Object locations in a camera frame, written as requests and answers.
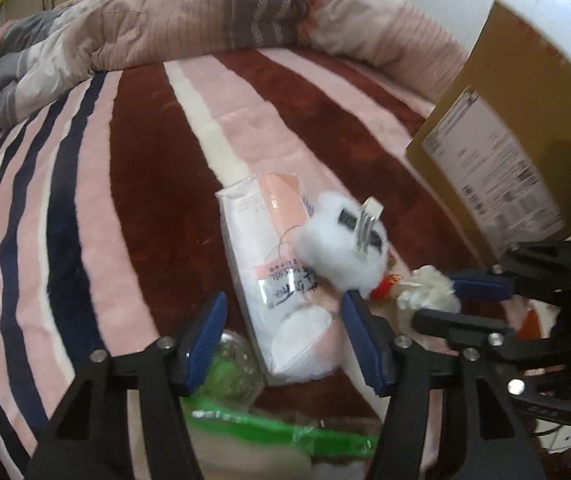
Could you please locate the clear green plastic bag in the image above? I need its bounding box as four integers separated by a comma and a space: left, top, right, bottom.
178, 329, 382, 480

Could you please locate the small red ornament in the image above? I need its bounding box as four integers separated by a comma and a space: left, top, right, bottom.
369, 271, 407, 302

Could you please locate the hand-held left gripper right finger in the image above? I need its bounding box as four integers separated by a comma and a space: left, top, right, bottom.
342, 290, 549, 480

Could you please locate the white plush toy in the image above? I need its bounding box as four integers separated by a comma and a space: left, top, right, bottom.
293, 192, 392, 294

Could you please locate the cardboard box with label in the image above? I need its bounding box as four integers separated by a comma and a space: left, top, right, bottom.
404, 0, 571, 267

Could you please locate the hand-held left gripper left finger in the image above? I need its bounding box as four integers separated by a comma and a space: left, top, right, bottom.
24, 291, 229, 480

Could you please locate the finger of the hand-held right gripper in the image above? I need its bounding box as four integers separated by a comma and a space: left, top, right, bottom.
411, 308, 571, 362
448, 240, 571, 306

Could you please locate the cream fluffy pompom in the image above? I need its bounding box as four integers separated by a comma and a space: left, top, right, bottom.
396, 266, 462, 317

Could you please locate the white pink cotton pad packet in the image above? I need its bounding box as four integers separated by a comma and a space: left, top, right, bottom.
215, 171, 347, 382

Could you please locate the striped plush blanket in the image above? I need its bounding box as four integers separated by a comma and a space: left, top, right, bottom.
0, 46, 533, 480

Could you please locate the pink grey striped quilt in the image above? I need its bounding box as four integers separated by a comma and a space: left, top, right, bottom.
0, 0, 472, 147

